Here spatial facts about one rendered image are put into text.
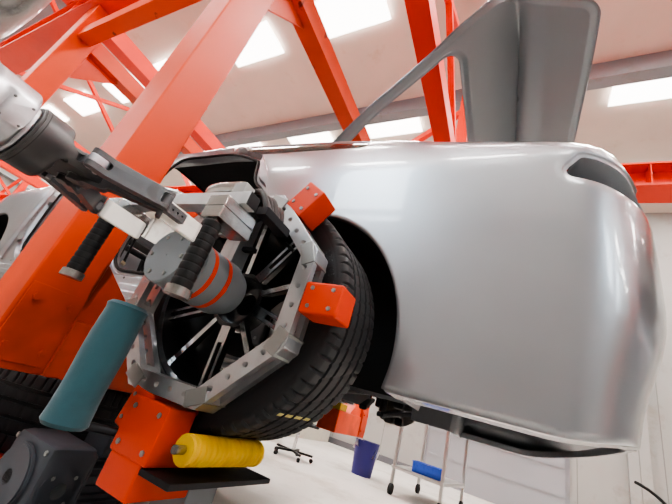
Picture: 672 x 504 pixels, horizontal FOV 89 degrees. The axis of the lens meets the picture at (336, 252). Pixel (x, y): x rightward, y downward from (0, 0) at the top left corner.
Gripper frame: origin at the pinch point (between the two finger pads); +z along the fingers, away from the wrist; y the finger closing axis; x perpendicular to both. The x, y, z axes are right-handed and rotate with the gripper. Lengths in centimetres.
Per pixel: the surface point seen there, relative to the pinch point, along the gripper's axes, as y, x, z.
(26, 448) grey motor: -50, -45, 28
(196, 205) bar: -9.9, 12.0, 10.0
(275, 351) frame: 8.3, -10.4, 28.2
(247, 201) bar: 4.1, 12.5, 9.6
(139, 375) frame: -25.5, -22.5, 28.1
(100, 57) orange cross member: -257, 182, 35
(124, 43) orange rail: -310, 250, 53
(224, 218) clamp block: 2.5, 7.4, 7.9
